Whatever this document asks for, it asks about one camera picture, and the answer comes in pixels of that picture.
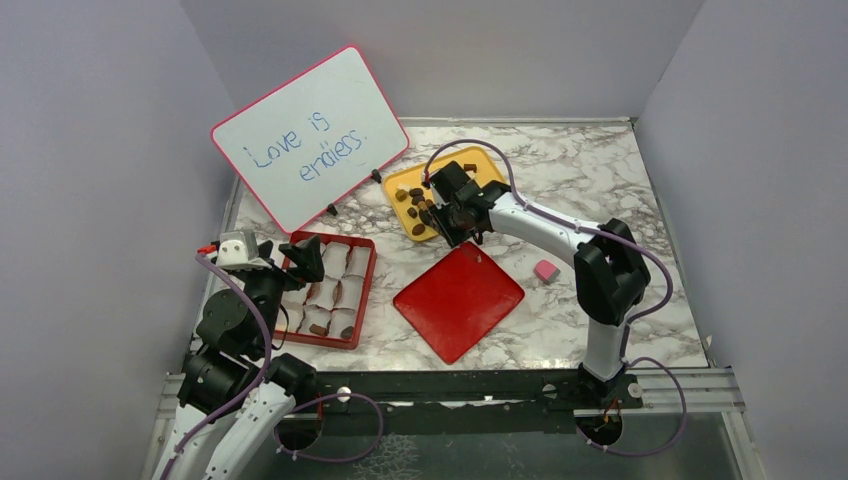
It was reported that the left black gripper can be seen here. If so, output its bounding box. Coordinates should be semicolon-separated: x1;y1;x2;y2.
238;233;324;353

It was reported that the brown square chocolate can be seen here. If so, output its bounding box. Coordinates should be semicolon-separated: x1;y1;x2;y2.
309;323;329;337

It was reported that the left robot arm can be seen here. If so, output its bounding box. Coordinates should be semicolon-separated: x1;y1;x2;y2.
152;230;325;479

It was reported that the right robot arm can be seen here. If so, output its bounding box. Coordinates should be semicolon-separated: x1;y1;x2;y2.
429;180;651;407

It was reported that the red chocolate box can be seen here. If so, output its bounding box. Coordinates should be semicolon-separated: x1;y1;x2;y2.
273;233;377;350

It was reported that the yellow plastic tray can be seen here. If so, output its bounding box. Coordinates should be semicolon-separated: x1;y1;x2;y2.
382;146;506;242

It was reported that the red box lid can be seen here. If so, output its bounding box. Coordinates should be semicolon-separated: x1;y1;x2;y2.
393;243;525;365

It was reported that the pink eraser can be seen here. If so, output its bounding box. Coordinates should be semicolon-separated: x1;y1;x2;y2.
533;260;561;285

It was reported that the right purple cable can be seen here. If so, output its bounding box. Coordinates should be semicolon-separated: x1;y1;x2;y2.
421;138;676;326

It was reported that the purple cable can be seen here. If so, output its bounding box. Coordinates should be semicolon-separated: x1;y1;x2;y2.
421;138;676;326
158;251;274;480

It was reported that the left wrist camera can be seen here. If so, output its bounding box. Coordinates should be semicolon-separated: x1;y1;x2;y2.
197;229;273;272

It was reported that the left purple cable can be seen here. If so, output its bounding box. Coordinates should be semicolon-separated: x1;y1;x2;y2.
158;251;274;480

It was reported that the white board with pink frame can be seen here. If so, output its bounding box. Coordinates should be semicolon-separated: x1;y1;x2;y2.
210;45;410;233

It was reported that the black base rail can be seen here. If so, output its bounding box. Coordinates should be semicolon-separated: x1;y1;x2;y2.
276;369;643;445

